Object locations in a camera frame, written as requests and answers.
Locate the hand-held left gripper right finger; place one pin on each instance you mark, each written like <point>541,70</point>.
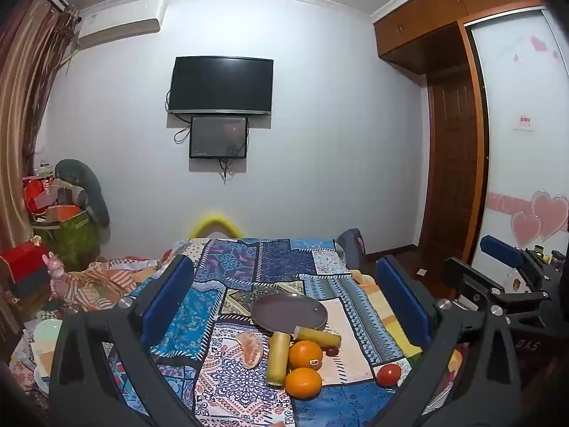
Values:
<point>402,302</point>

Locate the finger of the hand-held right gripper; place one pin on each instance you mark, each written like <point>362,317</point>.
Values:
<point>502,249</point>
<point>466,278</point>

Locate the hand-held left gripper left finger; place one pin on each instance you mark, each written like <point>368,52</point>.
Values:
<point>171,293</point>

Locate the dark red grape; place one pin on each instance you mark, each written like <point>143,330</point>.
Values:
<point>332,352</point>

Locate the peeled pomelo segment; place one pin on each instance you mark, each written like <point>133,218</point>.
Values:
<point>251,350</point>

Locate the large orange with sticker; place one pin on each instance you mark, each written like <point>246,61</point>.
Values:
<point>304,355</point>

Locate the dark purple round plate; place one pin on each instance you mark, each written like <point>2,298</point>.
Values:
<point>289,313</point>

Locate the large plain orange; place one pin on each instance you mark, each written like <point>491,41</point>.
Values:
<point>303,382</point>

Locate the pink heart stickers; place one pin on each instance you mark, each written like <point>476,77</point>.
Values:
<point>549,215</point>

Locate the orange striped cloth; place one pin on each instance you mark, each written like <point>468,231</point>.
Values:
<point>106,280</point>

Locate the grey backpack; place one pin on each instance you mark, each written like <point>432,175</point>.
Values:
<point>351,249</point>

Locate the yellow curved plush item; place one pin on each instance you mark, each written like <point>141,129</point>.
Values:
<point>213,221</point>

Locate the white sliding wardrobe door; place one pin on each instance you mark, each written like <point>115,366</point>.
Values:
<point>520,164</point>

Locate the brown wooden door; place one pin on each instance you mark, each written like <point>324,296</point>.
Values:
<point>451,164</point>

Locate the blue patchwork printed blanket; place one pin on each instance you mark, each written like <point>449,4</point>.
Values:
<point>275,267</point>

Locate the green cardboard box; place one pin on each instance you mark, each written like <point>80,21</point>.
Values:
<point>73,240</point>

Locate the pink toy figure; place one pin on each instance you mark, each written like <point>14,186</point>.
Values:
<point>55,275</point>

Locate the small red white sticker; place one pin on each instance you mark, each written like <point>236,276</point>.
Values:
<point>523,122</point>

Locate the orange box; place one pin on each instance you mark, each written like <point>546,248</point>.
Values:
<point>62,212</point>

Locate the pale green plastic item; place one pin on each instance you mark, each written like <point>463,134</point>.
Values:
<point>46,351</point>

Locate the red box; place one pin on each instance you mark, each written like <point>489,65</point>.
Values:
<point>24,262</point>

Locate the red bag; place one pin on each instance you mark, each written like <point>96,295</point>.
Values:
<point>38,193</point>

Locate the brown striped curtain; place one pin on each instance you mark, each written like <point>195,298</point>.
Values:
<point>26,98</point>

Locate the wooden overhead cabinet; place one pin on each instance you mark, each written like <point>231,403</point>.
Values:
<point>426,18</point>

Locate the white air conditioner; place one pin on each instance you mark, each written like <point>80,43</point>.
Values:
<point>118,26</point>

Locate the small black wall monitor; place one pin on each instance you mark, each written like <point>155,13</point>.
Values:
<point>218,137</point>

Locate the black wall television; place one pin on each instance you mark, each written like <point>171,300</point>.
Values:
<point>221,84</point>

